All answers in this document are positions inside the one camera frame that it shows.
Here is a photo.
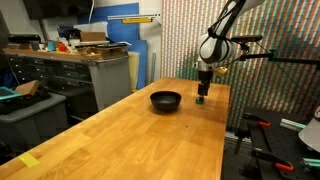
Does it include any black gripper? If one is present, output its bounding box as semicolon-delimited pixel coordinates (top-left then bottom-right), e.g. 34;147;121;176
196;69;214;101

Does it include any white conical robot base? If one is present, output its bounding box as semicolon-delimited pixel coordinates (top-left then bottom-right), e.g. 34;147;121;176
297;105;320;153

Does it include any black bowl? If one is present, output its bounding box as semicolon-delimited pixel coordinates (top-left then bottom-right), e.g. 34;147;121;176
149;90;183;113

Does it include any beige foam panel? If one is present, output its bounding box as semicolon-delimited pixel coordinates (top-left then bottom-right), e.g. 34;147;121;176
127;51;141;93

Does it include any black perforated breadboard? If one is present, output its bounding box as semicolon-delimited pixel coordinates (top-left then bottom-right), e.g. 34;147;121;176
223;106;320;180

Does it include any grey drawer cabinet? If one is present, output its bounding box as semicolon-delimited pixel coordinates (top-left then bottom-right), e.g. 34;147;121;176
5;54;132;112

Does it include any blue foam board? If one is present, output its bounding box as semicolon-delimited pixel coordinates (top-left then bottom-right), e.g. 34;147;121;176
77;2;148;90

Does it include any yellow spirit level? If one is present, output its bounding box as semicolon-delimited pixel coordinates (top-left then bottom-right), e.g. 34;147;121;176
121;17;155;25

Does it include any brown cardboard box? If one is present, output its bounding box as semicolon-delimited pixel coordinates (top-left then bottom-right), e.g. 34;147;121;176
79;30;108;43

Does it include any teal metal bar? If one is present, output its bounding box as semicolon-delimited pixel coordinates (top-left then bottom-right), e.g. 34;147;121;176
301;157;320;170

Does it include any orange plastic object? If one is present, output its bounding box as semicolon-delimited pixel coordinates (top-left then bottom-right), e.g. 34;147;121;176
55;42;68;53

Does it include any teal cup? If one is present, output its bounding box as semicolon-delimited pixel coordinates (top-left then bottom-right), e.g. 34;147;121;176
46;40;57;52

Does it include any grey storage bin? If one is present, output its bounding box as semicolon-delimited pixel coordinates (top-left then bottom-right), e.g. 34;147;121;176
0;92;70;148

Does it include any small tan cardboard box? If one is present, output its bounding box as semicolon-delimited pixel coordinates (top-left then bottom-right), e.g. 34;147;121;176
14;79;42;97

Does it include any black flat device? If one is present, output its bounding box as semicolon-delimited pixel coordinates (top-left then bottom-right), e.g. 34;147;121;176
7;33;42;44

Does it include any teal tray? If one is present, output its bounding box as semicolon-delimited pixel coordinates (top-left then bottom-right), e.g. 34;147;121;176
0;86;22;102

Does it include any tan wrist camera box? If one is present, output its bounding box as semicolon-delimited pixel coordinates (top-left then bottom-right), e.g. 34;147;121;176
214;65;230;79

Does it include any black clamp orange handle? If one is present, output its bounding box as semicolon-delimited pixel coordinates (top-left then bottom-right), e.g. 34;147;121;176
250;147;295;173
242;112;272;128

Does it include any black bar camera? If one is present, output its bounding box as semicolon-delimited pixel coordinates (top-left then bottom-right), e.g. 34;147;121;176
230;34;264;44

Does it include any thin black camera cable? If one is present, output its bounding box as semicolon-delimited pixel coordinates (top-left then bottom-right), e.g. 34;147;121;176
255;41;319;103

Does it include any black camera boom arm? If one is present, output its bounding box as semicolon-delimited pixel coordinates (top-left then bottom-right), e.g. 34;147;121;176
238;49;320;70

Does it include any silver aluminium rail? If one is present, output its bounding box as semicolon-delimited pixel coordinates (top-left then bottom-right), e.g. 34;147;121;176
279;117;307;132

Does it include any white wall rail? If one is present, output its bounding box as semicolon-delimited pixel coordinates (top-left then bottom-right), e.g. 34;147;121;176
106;13;161;21

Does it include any black wall monitor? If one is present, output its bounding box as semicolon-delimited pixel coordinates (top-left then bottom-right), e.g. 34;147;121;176
22;0;95;20

